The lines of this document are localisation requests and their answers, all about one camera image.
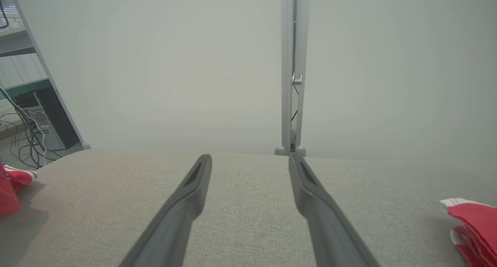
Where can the grey partition post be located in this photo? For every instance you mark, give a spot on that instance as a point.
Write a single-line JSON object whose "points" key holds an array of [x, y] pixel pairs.
{"points": [[50, 84], [287, 65]]}

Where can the grey desk with teal edge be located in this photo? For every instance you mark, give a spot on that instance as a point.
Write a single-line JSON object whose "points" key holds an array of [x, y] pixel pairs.
{"points": [[19, 42]]}

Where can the red basketball jersey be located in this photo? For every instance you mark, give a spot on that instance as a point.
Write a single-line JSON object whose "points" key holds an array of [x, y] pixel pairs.
{"points": [[9, 193]]}

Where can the red shorts with white stripe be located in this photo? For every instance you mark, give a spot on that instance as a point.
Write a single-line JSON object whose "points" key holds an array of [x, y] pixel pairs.
{"points": [[477, 224]]}

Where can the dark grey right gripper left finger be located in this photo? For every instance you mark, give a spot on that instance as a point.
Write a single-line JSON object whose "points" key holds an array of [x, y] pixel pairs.
{"points": [[174, 220]]}

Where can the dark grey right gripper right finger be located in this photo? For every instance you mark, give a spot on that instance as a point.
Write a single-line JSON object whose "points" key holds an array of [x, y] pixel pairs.
{"points": [[326, 224]]}

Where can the silver and black computer tower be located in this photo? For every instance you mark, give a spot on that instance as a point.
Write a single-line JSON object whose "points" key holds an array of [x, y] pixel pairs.
{"points": [[58, 123]]}

